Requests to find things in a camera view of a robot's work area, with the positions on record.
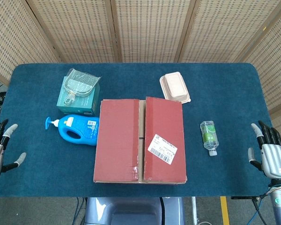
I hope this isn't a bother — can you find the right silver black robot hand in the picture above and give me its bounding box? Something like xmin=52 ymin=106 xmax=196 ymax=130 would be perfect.
xmin=248 ymin=120 xmax=281 ymax=180

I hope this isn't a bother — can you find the red taped cardboard box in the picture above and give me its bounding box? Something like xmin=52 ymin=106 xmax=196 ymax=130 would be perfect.
xmin=93 ymin=96 xmax=187 ymax=185

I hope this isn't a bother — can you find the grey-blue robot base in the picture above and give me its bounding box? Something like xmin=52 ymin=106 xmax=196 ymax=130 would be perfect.
xmin=83 ymin=196 xmax=185 ymax=225

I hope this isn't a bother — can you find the teal boxed item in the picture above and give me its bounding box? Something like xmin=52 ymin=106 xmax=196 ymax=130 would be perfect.
xmin=56 ymin=76 xmax=101 ymax=116

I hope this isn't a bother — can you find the clear bottle with green label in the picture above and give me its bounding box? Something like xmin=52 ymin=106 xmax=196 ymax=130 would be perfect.
xmin=200 ymin=120 xmax=219 ymax=157

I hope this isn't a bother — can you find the blue pump detergent bottle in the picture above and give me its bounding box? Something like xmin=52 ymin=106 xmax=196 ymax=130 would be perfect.
xmin=45 ymin=114 xmax=100 ymax=146

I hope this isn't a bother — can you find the white pole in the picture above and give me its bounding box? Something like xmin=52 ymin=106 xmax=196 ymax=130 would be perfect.
xmin=191 ymin=196 xmax=199 ymax=225

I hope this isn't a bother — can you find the green scoop in plastic bag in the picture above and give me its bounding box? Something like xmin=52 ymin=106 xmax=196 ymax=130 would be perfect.
xmin=62 ymin=67 xmax=102 ymax=106

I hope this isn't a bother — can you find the beige lidded food container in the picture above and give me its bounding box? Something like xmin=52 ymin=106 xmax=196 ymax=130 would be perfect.
xmin=159 ymin=71 xmax=192 ymax=104

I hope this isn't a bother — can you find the blue table cloth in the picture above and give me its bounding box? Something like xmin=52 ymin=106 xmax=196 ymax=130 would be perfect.
xmin=0 ymin=62 xmax=274 ymax=197

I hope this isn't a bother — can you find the woven folding screen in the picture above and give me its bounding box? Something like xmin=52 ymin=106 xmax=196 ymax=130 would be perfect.
xmin=0 ymin=0 xmax=281 ymax=139

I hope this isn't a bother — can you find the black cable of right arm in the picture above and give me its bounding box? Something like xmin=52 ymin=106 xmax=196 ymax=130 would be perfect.
xmin=251 ymin=187 xmax=274 ymax=225

